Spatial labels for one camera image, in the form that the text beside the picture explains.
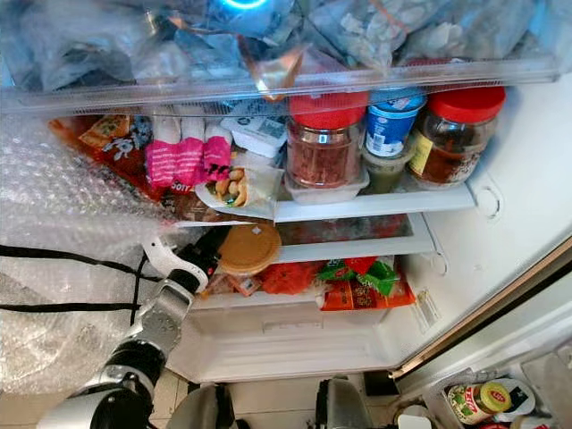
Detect clear tub green contents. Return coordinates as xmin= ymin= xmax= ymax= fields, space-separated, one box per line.
xmin=360 ymin=147 xmax=416 ymax=195

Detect orange snack packet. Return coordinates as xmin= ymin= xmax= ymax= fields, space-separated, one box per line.
xmin=49 ymin=114 xmax=155 ymax=189

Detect yellow lid jar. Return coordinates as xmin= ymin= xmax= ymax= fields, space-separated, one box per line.
xmin=447 ymin=382 xmax=513 ymax=425

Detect long black robot cable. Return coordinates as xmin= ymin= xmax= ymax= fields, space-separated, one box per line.
xmin=0 ymin=245 xmax=162 ymax=282

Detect red lid jar brown contents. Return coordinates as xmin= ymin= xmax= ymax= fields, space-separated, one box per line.
xmin=409 ymin=87 xmax=506 ymax=187

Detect white food box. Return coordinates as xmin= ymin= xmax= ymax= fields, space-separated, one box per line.
xmin=219 ymin=114 xmax=291 ymax=162

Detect white packet with nuts print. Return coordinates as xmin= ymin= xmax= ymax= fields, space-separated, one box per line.
xmin=195 ymin=161 xmax=282 ymax=220

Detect green food packet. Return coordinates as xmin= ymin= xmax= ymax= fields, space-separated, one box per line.
xmin=315 ymin=257 xmax=399 ymax=296

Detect orange red food packet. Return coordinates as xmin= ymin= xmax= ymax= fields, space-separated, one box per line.
xmin=320 ymin=279 xmax=416 ymax=312

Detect clear plastic fridge drawer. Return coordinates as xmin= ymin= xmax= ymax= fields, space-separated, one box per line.
xmin=0 ymin=0 xmax=572 ymax=113

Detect white fridge drawer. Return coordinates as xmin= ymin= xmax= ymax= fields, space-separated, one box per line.
xmin=170 ymin=295 xmax=412 ymax=383

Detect red plastic bag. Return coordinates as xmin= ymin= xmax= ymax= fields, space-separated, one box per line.
xmin=255 ymin=259 xmax=323 ymax=296

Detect short black robot cable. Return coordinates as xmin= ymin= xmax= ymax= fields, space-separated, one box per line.
xmin=0 ymin=302 xmax=144 ymax=314

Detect white plastic tray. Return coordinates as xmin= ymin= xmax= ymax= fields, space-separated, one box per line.
xmin=282 ymin=168 xmax=370 ymax=206

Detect blue ring light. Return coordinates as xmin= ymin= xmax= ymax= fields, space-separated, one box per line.
xmin=219 ymin=0 xmax=273 ymax=13

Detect red lid jar pink contents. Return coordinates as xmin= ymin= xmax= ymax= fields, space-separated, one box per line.
xmin=284 ymin=91 xmax=369 ymax=190

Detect pink label white bottle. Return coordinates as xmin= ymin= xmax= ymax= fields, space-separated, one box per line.
xmin=146 ymin=114 xmax=180 ymax=189
xmin=201 ymin=121 xmax=233 ymax=182
xmin=174 ymin=112 xmax=206 ymax=187

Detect white fridge door bronze edge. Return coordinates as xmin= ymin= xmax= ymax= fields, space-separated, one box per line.
xmin=393 ymin=237 xmax=572 ymax=394

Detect wide glass fridge shelf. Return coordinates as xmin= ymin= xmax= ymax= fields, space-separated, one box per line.
xmin=273 ymin=183 xmax=476 ymax=223

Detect narrow glass fridge shelf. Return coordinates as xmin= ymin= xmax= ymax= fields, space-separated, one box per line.
xmin=277 ymin=214 xmax=437 ymax=262

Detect white refrigerator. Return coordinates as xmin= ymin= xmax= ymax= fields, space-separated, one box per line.
xmin=0 ymin=0 xmax=572 ymax=385

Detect blue white yoghurt cup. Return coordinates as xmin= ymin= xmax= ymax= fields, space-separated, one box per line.
xmin=364 ymin=89 xmax=427 ymax=160

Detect grey robot right leg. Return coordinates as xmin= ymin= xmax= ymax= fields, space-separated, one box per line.
xmin=315 ymin=377 xmax=376 ymax=429

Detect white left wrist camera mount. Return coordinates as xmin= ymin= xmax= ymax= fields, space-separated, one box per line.
xmin=143 ymin=234 xmax=198 ymax=285

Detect grey robot leg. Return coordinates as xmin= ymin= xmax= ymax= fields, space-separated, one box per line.
xmin=315 ymin=377 xmax=376 ymax=429
xmin=165 ymin=384 xmax=233 ymax=429

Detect orange lid plastic container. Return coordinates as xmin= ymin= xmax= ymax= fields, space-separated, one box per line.
xmin=217 ymin=222 xmax=282 ymax=276

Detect clear bubble wrap sheet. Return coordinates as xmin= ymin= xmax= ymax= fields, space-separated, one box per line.
xmin=0 ymin=116 xmax=180 ymax=394

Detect clear bag of frozen food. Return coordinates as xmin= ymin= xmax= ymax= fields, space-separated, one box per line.
xmin=45 ymin=0 xmax=206 ymax=90

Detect clear bag of pale pieces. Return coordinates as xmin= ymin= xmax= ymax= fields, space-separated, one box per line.
xmin=308 ymin=0 xmax=537 ymax=72

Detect grey robot left leg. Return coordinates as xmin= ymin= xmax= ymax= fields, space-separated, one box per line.
xmin=165 ymin=384 xmax=233 ymax=429

